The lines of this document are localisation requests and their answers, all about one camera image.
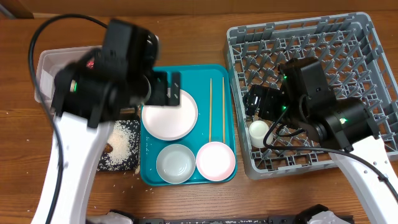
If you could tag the teal plastic tray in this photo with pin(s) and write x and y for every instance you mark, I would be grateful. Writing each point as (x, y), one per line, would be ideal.
(195, 80)

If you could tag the beige ceramic cup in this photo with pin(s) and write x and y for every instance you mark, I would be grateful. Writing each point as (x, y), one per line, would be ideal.
(257, 131)

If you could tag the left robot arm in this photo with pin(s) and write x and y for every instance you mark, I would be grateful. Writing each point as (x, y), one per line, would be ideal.
(90, 95)

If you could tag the red snack wrapper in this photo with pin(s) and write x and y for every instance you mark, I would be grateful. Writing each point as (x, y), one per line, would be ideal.
(90, 64)

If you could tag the wooden chopstick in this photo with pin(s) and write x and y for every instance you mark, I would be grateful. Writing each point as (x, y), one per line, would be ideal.
(210, 110)
(223, 111)

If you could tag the grey dish rack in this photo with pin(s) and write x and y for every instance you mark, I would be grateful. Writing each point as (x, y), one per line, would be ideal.
(355, 65)

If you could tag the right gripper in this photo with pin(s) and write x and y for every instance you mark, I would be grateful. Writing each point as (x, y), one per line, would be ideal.
(254, 101)

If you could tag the black waste tray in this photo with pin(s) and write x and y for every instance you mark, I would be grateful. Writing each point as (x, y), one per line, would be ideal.
(124, 146)

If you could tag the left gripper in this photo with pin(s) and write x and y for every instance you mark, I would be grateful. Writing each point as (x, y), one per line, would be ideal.
(160, 96)

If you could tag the pink bowl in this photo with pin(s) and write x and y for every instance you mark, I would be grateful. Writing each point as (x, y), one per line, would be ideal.
(215, 161)

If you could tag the pink round plate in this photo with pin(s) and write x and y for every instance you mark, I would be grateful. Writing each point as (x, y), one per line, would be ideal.
(169, 123)

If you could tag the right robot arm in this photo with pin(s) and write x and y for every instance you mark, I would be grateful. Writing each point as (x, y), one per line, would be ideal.
(344, 128)

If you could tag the right wooden chopstick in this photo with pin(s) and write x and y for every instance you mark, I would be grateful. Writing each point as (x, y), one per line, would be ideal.
(223, 111)

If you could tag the left wooden chopstick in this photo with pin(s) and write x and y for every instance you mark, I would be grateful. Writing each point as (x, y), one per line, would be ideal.
(210, 110)

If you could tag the rice and food scraps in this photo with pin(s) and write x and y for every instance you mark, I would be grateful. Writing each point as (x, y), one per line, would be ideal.
(119, 143)

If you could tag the clear plastic bin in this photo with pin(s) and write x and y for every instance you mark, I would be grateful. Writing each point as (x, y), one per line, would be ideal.
(50, 62)

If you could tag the grey bowl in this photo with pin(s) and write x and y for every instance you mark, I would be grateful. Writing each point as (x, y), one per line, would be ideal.
(175, 164)

